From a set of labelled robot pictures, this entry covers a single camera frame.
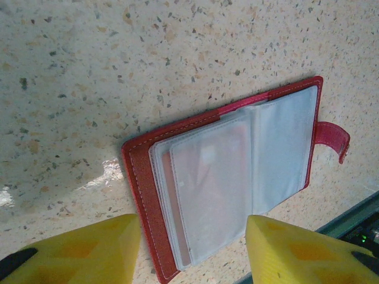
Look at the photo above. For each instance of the red leather card holder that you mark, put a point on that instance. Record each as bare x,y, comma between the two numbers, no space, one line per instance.
142,177

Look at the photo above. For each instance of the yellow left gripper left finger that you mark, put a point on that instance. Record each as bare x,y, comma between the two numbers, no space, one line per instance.
89,254

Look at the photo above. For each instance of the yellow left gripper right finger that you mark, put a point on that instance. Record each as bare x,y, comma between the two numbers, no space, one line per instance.
296,257

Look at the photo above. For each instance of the aluminium frame cross rail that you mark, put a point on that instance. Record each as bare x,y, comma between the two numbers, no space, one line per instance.
361,216

